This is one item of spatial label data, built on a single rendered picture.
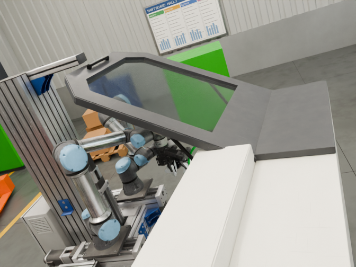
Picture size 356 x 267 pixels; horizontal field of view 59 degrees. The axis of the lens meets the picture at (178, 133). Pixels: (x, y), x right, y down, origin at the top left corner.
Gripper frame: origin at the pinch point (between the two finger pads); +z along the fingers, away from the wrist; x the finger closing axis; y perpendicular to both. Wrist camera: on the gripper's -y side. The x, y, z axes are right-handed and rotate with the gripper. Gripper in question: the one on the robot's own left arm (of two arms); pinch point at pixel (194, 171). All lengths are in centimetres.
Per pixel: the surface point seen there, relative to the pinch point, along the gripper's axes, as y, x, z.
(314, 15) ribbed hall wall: 26, -640, -174
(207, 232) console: -61, 73, 33
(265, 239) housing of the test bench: -65, 62, 44
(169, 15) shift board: 181, -472, -414
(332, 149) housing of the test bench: -76, 19, 39
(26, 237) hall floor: 312, 5, -125
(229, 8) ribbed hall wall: 104, -546, -319
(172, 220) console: -52, 73, 23
